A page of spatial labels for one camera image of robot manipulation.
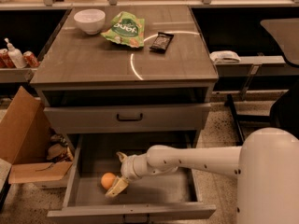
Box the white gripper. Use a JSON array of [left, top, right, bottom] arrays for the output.
[[106, 151, 178, 198]]

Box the orange fruit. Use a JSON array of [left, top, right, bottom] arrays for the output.
[[101, 173, 116, 189]]

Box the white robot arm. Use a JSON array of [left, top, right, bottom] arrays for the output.
[[106, 128, 299, 224]]

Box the open middle drawer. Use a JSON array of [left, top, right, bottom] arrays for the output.
[[48, 132, 216, 224]]

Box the closed top drawer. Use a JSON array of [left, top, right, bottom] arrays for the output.
[[44, 104, 210, 134]]

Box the grey drawer cabinet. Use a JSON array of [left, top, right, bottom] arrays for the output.
[[29, 5, 219, 224]]

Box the brown cardboard box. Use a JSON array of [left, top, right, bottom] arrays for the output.
[[0, 87, 72, 189]]

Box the black snack bar wrapper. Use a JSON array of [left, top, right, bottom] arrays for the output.
[[149, 32, 174, 53]]

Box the green snack bag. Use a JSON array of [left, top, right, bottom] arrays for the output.
[[101, 11, 145, 48]]

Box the red soda can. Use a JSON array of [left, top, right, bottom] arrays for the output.
[[23, 51, 39, 68], [0, 49, 15, 68]]

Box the grey side shelf left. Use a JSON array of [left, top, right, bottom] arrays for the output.
[[0, 68, 36, 84]]

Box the white ceramic bowl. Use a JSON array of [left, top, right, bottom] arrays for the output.
[[74, 8, 106, 35]]

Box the white pump bottle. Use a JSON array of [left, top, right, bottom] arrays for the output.
[[5, 38, 26, 68]]

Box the red soda can left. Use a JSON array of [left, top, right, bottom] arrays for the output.
[[0, 49, 15, 68]]

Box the black office chair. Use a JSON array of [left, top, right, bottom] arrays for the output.
[[225, 18, 299, 145]]

